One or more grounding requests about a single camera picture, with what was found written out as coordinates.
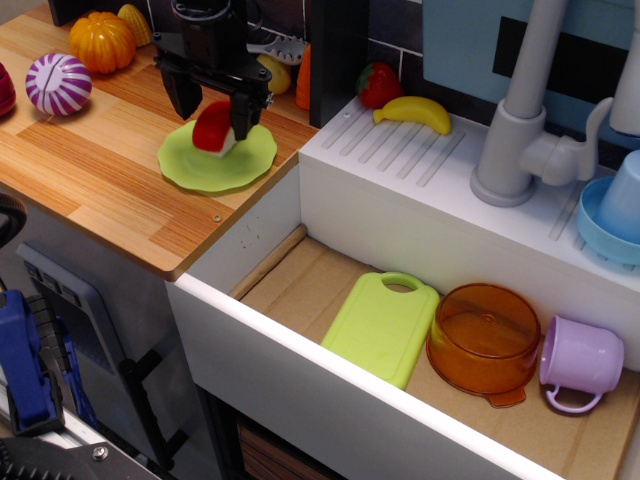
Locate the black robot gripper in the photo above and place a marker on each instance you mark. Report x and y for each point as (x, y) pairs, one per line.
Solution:
(209, 49)

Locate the green toy cutting board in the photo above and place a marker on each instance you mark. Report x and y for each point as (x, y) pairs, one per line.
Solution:
(383, 324)

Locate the light blue plastic cup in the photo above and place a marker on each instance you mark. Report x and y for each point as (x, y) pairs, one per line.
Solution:
(618, 213)

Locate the black oven door handle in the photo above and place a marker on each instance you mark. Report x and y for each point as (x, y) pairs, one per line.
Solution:
(133, 374)

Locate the grey toy oven door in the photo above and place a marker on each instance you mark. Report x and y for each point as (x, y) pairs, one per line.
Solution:
(114, 311)

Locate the yellow toy corn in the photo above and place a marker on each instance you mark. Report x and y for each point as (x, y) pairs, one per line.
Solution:
(137, 23)

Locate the white toy sink unit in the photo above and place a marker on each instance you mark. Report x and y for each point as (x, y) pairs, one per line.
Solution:
(398, 198)

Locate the dark red toy vegetable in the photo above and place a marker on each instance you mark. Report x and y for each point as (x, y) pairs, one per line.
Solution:
(7, 92)

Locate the yellow toy potato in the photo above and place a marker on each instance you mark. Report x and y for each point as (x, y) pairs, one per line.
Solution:
(280, 74)

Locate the yellow toy banana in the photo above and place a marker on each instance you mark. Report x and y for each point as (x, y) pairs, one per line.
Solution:
(417, 110)

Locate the red and white toy sushi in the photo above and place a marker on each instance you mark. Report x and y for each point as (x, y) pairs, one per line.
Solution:
(213, 132)

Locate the blue handled grey pasta spoon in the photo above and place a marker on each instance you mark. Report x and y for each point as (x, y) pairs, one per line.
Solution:
(288, 50)

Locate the red toy strawberry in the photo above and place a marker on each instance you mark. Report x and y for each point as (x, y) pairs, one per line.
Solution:
(378, 84)

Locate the orange transparent toy pot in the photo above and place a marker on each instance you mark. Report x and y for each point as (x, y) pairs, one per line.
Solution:
(484, 341)

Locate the purple striped toy onion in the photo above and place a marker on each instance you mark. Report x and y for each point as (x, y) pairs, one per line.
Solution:
(58, 84)

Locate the grey toy faucet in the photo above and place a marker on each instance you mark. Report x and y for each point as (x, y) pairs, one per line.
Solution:
(517, 149)

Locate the orange toy pumpkin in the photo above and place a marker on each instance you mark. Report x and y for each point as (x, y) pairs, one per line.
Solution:
(103, 42)

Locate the green plastic plate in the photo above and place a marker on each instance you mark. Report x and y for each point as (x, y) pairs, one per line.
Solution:
(195, 169)

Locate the blue clamp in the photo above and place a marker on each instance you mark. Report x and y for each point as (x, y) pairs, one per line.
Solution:
(40, 366)

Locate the purple plastic toy cup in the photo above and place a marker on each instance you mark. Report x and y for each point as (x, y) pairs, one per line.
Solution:
(581, 358)

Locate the orange toy carrot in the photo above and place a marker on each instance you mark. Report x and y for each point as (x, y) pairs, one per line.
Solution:
(303, 86)

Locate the light blue plastic bowl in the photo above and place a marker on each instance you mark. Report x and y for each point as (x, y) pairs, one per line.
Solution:
(596, 237)

